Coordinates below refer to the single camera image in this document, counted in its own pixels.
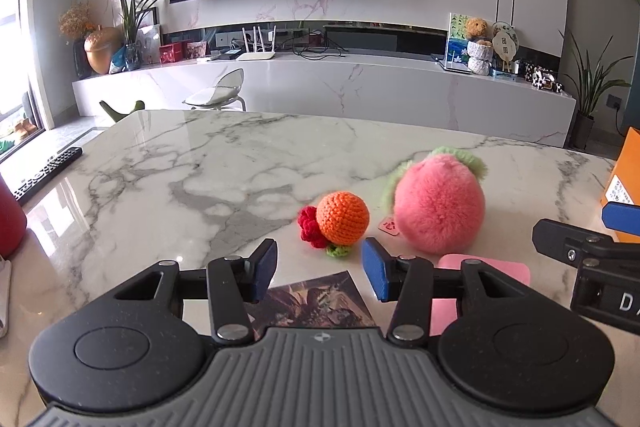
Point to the cow print box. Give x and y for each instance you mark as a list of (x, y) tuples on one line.
[(545, 81)]

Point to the red crochet flower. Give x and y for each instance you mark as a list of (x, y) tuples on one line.
[(309, 227)]

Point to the pink square pad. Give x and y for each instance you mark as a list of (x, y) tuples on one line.
[(505, 272)]

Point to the pink plush peach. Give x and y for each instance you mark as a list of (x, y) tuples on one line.
[(437, 207)]

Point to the black set-top box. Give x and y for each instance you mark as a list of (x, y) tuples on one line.
[(231, 54)]

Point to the potted plant in black pot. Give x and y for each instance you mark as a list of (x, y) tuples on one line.
[(587, 107)]

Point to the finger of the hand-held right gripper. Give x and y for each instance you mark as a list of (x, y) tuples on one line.
[(560, 239), (622, 217)]

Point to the clear plastic chair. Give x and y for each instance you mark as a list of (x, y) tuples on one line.
[(220, 92)]

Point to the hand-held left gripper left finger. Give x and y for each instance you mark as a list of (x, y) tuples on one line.
[(265, 268)]

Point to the green stool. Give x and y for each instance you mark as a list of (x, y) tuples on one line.
[(120, 111)]

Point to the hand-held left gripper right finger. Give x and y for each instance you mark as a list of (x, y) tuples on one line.
[(375, 269)]

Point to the white cloth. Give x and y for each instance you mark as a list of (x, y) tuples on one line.
[(4, 297)]

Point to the round paper fan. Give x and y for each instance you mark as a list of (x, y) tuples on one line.
[(505, 42)]

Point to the orange crochet ball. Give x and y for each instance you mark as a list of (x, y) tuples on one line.
[(342, 217)]

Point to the golden acorn jar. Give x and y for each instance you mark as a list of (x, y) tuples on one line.
[(102, 49)]

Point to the red gift box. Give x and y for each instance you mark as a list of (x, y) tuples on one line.
[(172, 53)]

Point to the green plant in glass vase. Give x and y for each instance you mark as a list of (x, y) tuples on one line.
[(132, 22)]

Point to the small pink tag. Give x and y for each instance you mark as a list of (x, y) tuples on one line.
[(390, 227)]

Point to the framed flower painting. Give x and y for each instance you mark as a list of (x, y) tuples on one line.
[(457, 44)]

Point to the dark picture card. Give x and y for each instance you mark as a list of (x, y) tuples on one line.
[(320, 304)]

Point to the black remote control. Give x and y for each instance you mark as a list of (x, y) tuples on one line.
[(47, 172)]

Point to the framed photo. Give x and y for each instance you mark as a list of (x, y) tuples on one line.
[(149, 42)]

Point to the orange cardboard box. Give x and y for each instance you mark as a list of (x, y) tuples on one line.
[(625, 167)]

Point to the dried flowers in vase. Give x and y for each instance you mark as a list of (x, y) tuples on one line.
[(77, 27)]

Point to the white marble television cabinet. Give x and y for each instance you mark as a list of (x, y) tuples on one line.
[(375, 87)]

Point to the white router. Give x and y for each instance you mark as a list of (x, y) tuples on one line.
[(256, 52)]

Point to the red bottle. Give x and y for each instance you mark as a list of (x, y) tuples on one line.
[(10, 222)]

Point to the brown teddy bear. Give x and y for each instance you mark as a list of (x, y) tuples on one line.
[(477, 29)]

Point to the pair of shoes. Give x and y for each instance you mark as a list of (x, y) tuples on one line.
[(25, 128)]

